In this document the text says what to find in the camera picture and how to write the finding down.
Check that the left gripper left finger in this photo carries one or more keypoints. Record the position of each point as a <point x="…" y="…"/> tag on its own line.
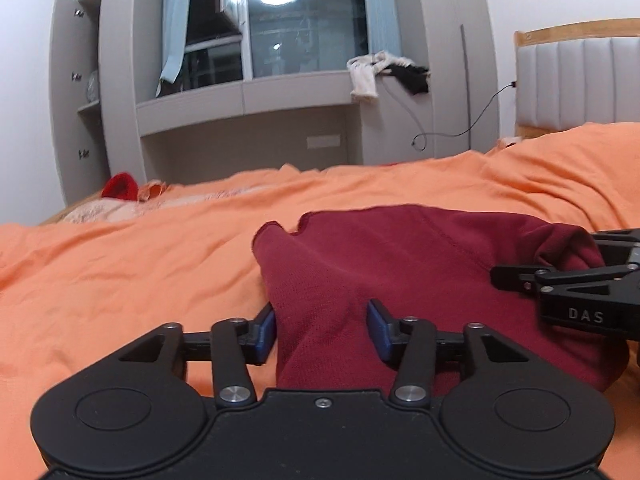
<point x="259" y="337"/>

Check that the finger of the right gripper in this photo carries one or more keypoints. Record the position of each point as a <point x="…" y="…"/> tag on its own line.
<point x="618" y="238"/>
<point x="529" y="279"/>

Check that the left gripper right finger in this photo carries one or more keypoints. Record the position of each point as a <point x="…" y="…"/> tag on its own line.
<point x="387" y="334"/>

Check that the dark red knit sweater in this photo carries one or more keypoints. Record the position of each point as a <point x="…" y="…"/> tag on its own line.
<point x="418" y="261"/>

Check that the grey padded wooden headboard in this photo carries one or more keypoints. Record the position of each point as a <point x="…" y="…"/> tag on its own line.
<point x="572" y="74"/>

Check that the pale patterned pink bedsheet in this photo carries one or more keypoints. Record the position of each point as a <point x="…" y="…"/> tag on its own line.
<point x="152" y="198"/>

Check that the orange bed blanket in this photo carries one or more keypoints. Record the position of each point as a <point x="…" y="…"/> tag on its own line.
<point x="71" y="293"/>

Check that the bright red cloth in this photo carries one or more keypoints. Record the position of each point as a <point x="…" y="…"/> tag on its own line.
<point x="121" y="187"/>

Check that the black cloth on sill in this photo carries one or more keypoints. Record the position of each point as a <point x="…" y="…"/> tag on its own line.
<point x="413" y="78"/>

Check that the grey built-in wardrobe desk unit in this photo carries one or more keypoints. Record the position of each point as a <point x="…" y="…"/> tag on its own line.
<point x="311" y="83"/>

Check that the white cloth on sill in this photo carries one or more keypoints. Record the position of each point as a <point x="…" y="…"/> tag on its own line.
<point x="363" y="70"/>

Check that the right light blue curtain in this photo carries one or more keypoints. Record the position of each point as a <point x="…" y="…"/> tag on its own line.
<point x="383" y="26"/>

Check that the light blue curtain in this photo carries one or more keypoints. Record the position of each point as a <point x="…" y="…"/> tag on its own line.
<point x="383" y="26"/>
<point x="174" y="26"/>

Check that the large window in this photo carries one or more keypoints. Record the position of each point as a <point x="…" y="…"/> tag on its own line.
<point x="231" y="40"/>

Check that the left light blue curtain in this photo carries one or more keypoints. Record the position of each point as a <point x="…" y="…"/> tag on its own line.
<point x="174" y="26"/>

